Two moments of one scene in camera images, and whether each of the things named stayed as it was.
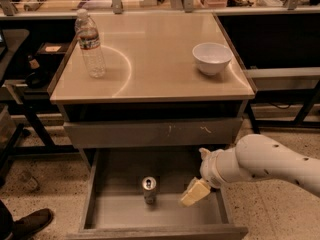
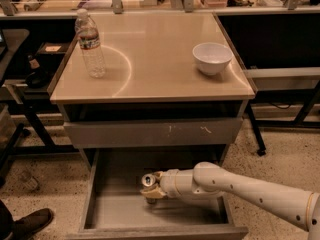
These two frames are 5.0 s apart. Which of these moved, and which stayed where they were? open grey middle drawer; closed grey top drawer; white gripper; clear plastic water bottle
Moved: white gripper
Stayed: clear plastic water bottle; open grey middle drawer; closed grey top drawer
